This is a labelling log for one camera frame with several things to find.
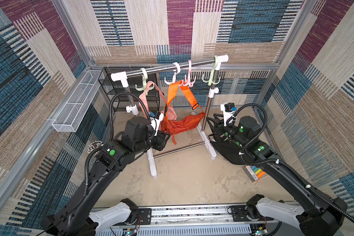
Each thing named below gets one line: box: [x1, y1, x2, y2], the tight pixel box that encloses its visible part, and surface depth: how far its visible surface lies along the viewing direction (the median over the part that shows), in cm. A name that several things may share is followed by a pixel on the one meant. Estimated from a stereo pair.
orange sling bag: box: [160, 80, 206, 146], surface depth 82 cm
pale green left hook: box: [135, 67, 154, 91], surface depth 64 cm
